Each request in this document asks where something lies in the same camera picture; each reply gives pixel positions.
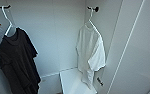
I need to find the white shirt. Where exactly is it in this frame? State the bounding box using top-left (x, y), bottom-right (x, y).
top-left (75, 22), bottom-right (107, 91)

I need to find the white wardrobe door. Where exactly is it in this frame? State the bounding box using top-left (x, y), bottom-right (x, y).
top-left (105, 0), bottom-right (150, 94)

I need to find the white wardrobe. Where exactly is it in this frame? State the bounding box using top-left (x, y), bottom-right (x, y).
top-left (0, 0), bottom-right (125, 94)

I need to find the white wardrobe shelf bench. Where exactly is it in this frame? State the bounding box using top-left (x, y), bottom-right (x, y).
top-left (58, 67), bottom-right (99, 94)

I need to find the dark wardrobe fitting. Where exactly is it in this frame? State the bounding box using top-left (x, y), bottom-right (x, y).
top-left (96, 77), bottom-right (105, 87)

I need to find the black garment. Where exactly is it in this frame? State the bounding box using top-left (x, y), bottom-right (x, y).
top-left (0, 27), bottom-right (43, 94)

